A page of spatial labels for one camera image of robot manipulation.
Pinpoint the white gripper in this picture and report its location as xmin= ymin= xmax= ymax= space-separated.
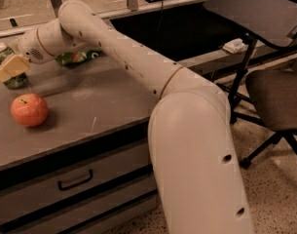
xmin=0 ymin=28 xmax=54 ymax=82

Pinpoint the green soda can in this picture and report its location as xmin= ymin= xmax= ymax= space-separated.
xmin=0 ymin=43 xmax=30 ymax=90

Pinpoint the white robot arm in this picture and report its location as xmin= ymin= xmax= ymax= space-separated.
xmin=0 ymin=0 xmax=254 ymax=234

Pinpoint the red apple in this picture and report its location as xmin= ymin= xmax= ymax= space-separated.
xmin=10 ymin=94 xmax=49 ymax=127

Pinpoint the green chip bag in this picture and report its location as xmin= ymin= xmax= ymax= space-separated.
xmin=56 ymin=48 xmax=102 ymax=66

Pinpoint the grey drawer cabinet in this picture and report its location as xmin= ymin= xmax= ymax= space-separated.
xmin=0 ymin=55 xmax=158 ymax=234

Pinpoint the small white box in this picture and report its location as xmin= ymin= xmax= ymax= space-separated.
xmin=222 ymin=38 xmax=246 ymax=54

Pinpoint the black tilted stand table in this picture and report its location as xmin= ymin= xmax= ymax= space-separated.
xmin=204 ymin=0 xmax=297 ymax=121

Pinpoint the dark office chair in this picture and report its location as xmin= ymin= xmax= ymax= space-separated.
xmin=236 ymin=60 xmax=297 ymax=169

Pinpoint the metal window railing frame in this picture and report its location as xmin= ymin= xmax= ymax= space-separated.
xmin=0 ymin=0 xmax=224 ymax=40

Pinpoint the black drawer handle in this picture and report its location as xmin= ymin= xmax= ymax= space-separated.
xmin=57 ymin=170 xmax=93 ymax=191

